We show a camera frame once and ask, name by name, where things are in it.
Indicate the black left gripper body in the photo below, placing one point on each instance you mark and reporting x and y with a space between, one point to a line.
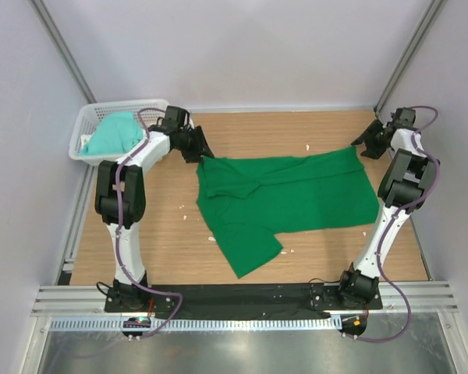
188 139

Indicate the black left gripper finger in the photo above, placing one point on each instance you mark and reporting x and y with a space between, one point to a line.
193 155
203 149

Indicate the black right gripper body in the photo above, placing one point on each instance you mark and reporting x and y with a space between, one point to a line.
378 139

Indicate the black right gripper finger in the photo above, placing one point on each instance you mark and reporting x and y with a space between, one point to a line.
368 134
374 152

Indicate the green t shirt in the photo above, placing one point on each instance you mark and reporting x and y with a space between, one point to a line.
246 203

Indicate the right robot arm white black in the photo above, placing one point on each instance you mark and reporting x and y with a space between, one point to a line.
410 178

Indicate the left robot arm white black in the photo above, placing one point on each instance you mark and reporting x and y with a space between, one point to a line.
121 201

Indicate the teal t shirt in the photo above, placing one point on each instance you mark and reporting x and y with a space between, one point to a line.
117 133

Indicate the white t shirt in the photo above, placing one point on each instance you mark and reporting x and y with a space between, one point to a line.
85 139

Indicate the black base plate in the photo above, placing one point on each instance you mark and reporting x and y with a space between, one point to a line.
240 302

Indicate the aluminium frame rail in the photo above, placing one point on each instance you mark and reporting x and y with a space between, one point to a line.
414 296

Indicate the white slotted cable duct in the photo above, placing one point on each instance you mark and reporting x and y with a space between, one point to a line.
139 324

